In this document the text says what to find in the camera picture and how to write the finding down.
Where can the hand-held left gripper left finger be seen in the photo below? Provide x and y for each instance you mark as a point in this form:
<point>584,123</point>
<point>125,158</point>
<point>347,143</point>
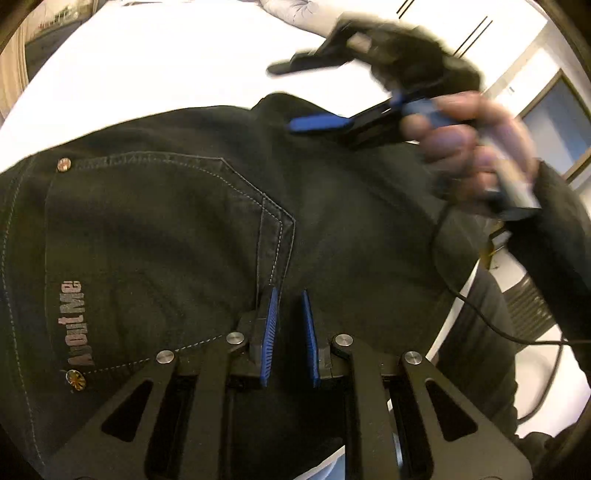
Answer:
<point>268,332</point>

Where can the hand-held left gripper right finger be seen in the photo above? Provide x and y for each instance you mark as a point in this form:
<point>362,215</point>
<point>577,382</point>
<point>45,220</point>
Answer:
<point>310,337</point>

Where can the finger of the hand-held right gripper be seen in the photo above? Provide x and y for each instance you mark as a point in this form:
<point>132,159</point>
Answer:
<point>300,62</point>
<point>323,123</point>

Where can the black denim pants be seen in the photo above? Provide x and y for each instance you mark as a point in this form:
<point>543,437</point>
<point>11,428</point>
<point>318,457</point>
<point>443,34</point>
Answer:
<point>184,230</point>

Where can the person's right forearm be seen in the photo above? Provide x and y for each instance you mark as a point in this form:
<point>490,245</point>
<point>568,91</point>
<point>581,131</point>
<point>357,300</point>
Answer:
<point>558,240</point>

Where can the person's right hand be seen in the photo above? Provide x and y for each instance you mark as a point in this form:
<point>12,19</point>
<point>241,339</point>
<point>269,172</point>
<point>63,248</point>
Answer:
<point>455,147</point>

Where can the white wardrobe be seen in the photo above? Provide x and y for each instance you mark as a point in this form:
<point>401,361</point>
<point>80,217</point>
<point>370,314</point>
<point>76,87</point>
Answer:
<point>508,37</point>

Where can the bed with white sheet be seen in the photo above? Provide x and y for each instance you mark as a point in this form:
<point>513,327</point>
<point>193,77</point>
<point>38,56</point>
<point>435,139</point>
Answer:
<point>161,60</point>

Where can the grey framed window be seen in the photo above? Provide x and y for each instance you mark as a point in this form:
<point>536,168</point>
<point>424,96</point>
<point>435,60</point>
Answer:
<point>558,115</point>

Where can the person's dark trouser leg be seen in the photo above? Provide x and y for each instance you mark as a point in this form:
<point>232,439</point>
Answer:
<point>485,350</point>

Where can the dark ribbed bin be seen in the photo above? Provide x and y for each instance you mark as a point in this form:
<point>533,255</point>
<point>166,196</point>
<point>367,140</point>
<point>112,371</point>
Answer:
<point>531,309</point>

